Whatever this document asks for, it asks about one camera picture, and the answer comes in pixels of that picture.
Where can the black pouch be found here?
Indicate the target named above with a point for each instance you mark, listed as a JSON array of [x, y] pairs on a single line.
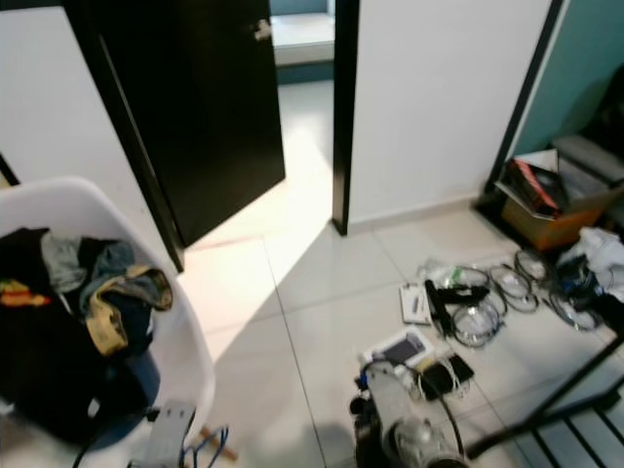
[[448, 372]]

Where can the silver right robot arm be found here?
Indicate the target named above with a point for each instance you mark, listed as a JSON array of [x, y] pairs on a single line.
[[424, 447]]

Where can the black backpack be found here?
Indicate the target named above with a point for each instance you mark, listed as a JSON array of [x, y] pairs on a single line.
[[606, 117]]

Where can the black door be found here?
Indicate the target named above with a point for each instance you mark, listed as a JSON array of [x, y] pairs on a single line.
[[205, 107]]

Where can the clear plastic bag green label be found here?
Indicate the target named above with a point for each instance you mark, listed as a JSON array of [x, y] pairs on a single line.
[[439, 271]]

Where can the black handheld device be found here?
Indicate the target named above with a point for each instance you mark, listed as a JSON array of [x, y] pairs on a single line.
[[434, 302]]

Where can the grey-green garment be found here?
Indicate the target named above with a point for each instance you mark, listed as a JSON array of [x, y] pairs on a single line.
[[63, 261]]

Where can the white game console box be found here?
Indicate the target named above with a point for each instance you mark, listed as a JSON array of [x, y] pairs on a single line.
[[400, 349]]

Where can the white adapter box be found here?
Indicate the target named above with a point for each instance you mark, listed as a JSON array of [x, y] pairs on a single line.
[[415, 304]]

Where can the black wall corner trim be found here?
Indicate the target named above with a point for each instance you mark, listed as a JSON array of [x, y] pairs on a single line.
[[525, 97]]

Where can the garment with khaki waistband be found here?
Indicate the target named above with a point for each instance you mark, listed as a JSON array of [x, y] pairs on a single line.
[[102, 322]]

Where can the white mattress teal base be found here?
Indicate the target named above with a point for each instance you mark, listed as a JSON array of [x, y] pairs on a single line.
[[302, 34]]

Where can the white crumpled cloth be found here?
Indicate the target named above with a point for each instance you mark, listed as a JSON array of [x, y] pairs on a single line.
[[603, 253]]

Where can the brown cardboard box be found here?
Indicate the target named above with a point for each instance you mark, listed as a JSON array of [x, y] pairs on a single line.
[[551, 229]]

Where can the black shirt colourful print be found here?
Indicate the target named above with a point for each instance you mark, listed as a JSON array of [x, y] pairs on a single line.
[[49, 361]]

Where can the red and black box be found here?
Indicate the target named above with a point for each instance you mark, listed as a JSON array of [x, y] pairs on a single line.
[[534, 185]]

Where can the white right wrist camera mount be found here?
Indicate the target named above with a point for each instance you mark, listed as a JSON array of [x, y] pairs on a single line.
[[395, 395]]

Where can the black door frame post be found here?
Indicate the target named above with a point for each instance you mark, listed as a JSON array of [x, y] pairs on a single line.
[[344, 117]]

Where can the white shell chair wooden legs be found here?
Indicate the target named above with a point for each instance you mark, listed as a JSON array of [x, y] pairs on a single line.
[[185, 351]]

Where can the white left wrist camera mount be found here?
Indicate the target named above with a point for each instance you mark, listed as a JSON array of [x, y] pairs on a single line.
[[168, 439]]

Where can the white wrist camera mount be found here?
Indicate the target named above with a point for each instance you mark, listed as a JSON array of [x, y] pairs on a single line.
[[395, 395], [168, 439]]

